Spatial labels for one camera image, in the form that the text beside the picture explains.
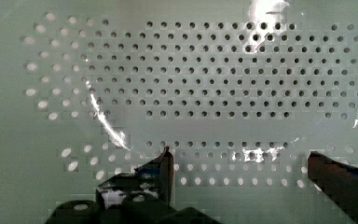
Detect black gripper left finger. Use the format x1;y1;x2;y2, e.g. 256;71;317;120
46;146;221;224

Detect green perforated strainer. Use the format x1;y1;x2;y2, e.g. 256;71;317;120
0;0;358;224

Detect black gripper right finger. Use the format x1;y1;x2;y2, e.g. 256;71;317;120
308;151;358;224

